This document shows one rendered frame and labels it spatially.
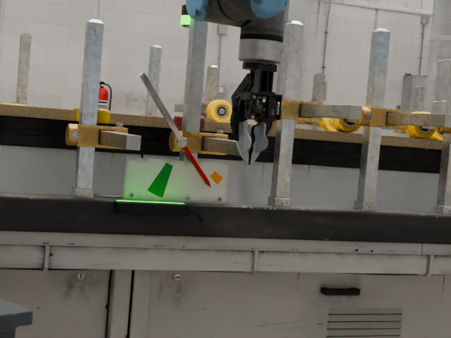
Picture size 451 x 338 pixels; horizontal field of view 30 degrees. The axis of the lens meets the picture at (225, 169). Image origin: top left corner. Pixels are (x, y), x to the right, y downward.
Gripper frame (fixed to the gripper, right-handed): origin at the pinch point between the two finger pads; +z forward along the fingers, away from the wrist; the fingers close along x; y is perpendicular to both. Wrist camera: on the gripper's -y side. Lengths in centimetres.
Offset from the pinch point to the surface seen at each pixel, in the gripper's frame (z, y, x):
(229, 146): -2.1, -7.3, -1.5
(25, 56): -25, -135, -31
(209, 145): -1.8, -20.5, -1.5
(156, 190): 9.9, -25.6, -12.2
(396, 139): -7, -46, 65
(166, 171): 5.3, -25.6, -10.1
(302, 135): -6, -46, 34
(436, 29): -85, -330, 266
